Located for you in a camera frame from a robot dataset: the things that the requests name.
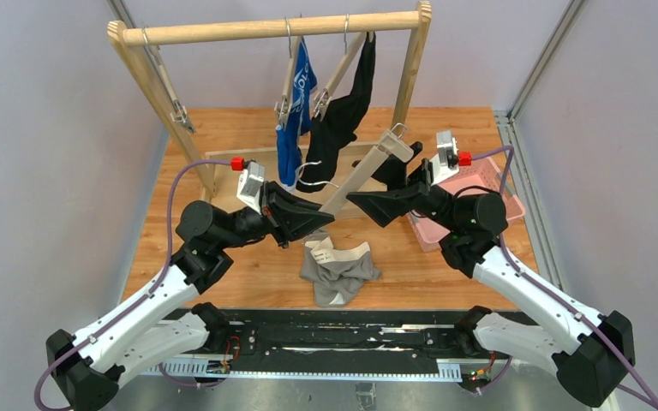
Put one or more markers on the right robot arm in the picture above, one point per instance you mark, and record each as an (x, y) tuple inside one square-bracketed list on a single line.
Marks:
[(590, 353)]

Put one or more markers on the black underwear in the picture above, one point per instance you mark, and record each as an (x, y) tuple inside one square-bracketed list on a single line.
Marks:
[(337, 127)]

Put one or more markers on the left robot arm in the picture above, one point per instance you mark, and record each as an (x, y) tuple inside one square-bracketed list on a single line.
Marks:
[(141, 295)]

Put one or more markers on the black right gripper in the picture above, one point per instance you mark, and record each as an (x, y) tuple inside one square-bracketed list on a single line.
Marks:
[(420, 188)]

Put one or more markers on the pink plastic basket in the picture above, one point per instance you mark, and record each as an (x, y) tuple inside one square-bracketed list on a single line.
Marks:
[(477, 188)]

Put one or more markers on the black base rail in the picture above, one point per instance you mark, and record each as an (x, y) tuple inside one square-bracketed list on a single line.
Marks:
[(415, 346)]

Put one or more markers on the wooden hanger of grey underwear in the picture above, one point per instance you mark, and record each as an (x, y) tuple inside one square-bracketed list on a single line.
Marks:
[(366, 158)]

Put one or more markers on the grey underwear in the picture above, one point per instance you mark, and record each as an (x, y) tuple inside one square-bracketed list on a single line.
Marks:
[(337, 275)]

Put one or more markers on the wooden hanger of black underwear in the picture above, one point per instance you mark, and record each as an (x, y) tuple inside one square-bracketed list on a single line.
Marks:
[(324, 98)]

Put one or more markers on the wooden hanger of blue underwear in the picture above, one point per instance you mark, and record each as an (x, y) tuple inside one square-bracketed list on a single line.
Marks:
[(283, 106)]

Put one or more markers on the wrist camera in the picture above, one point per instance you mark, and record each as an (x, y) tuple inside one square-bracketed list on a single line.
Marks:
[(249, 185), (447, 150)]

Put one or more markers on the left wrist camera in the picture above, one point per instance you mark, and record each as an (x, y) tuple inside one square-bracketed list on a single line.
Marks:
[(249, 185)]

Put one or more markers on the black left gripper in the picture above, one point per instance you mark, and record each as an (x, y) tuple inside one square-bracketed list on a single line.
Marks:
[(272, 215)]

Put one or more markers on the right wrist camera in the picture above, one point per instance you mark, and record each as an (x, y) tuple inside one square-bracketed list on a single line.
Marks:
[(447, 150)]

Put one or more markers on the blue white underwear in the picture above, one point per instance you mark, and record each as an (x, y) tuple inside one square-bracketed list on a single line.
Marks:
[(298, 123)]

